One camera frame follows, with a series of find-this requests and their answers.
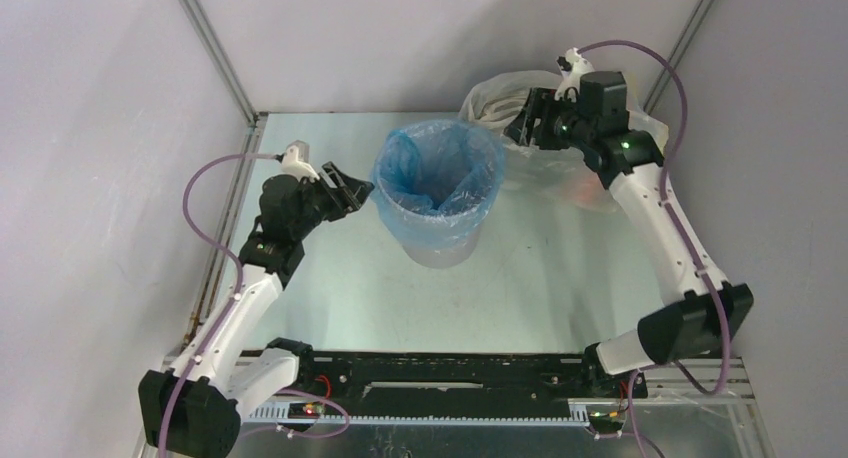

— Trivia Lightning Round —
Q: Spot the right aluminium frame post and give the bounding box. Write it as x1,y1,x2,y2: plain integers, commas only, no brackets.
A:
644,0,717,114

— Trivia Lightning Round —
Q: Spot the blue plastic trash bag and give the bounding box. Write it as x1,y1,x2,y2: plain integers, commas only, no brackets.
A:
371,119,505,243

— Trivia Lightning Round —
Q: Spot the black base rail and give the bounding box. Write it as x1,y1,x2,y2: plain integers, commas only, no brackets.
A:
266,338,648,418

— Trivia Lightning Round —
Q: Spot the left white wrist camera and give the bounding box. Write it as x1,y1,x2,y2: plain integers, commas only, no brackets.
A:
275,140,319,182

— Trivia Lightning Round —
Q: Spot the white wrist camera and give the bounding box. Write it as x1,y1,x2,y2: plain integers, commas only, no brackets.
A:
554,48,595,101
275,140,319,182

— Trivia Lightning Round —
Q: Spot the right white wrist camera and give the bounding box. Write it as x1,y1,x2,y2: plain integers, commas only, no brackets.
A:
554,48,595,101

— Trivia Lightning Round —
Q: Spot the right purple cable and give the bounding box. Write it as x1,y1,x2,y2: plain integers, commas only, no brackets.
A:
576,40,734,458

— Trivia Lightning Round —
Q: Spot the aluminium frame post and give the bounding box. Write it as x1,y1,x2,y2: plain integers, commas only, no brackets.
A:
178,0,258,126
644,0,717,114

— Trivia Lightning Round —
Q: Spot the grey plastic trash bin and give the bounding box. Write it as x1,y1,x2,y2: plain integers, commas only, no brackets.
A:
398,205,487,269

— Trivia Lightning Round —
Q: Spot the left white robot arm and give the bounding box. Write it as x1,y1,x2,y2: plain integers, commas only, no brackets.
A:
139,158,374,457

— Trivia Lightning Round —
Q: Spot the left aluminium frame post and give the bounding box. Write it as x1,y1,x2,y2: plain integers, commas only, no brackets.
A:
178,0,258,126

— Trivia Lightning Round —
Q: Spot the grey toothed cable duct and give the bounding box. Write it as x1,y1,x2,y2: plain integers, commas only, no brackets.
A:
245,402,627,428

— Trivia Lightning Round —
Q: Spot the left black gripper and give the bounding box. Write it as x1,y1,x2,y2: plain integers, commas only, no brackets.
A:
290,162,373,240

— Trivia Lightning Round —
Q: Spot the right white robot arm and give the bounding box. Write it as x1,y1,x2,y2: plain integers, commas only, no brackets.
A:
505,71,754,396

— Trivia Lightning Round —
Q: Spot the clear full trash bag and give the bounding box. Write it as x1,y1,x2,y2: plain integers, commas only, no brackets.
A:
458,69,671,212

